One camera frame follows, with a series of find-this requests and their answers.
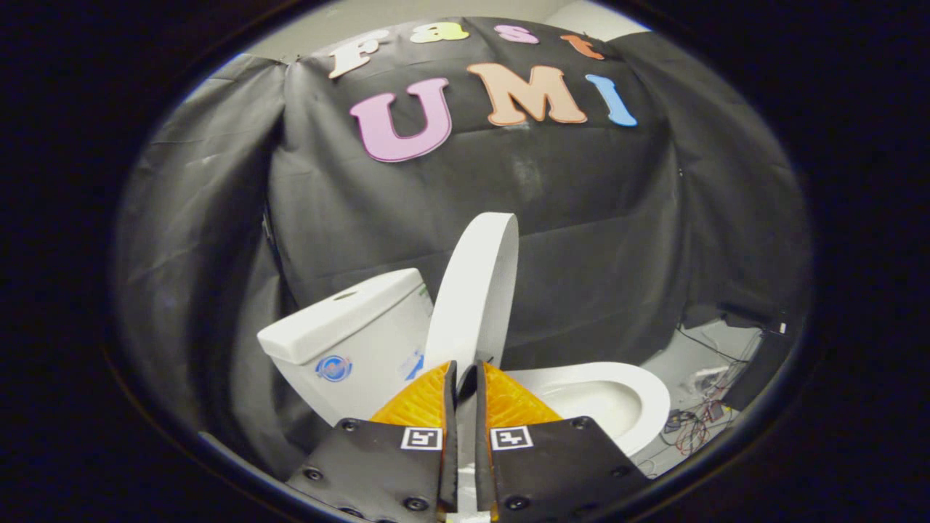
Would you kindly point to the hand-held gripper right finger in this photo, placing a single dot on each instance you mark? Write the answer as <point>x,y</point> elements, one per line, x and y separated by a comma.
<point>483,436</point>

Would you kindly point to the white toilet lid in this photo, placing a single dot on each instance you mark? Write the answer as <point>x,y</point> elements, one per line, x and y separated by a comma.
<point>476,290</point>

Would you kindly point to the white ceramic toilet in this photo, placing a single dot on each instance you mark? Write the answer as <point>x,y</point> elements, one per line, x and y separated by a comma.
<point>363,356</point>

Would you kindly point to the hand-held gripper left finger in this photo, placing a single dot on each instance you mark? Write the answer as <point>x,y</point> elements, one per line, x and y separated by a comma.
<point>450,436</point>

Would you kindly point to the white toilet tank cover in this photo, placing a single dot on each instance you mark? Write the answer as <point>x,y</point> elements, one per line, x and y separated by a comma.
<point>334,319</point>

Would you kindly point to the black backdrop cloth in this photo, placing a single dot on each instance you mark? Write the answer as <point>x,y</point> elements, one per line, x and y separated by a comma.
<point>581,218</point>

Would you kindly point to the black box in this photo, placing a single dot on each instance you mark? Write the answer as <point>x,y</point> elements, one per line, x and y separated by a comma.
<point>755,363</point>

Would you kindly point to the white toilet seat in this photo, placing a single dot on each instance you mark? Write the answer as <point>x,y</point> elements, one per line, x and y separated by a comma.
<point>650,407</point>

